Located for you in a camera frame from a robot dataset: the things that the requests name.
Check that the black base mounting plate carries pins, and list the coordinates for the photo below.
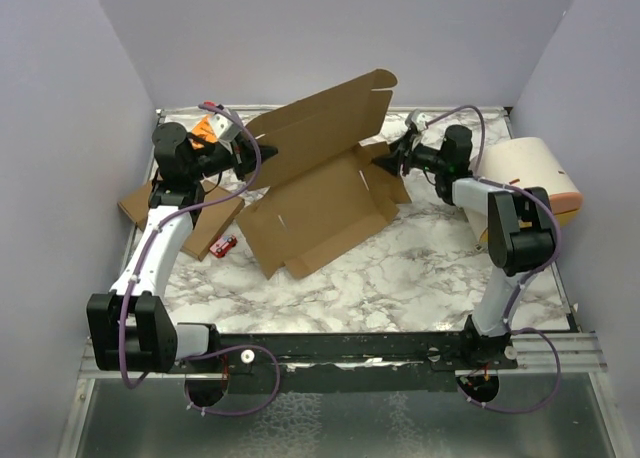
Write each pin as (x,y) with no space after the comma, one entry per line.
(266,364)

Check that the cream toy bread bin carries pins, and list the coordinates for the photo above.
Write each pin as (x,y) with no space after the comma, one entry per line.
(528,162)

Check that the small red toy car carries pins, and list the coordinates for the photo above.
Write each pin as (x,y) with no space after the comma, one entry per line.
(221,247)

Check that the aluminium rail frame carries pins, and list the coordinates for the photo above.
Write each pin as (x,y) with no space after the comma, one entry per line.
(290,424)

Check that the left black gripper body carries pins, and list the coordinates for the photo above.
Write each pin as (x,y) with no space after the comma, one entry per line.
(238,159)

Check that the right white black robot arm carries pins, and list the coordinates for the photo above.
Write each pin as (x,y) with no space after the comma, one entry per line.
(522,232)

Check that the folded flat brown cardboard box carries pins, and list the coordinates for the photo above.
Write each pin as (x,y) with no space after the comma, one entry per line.
(212,222)

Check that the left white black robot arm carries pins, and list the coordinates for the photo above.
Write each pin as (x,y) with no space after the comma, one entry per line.
(150,258)

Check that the orange booklet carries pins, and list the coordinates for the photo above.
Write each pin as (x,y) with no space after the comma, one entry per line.
(203,133)

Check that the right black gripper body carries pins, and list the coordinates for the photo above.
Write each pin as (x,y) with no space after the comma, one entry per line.
(418,157)

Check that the brown cardboard box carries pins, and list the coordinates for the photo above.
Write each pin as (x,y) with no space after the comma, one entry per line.
(212,222)
(135,206)
(324,194)

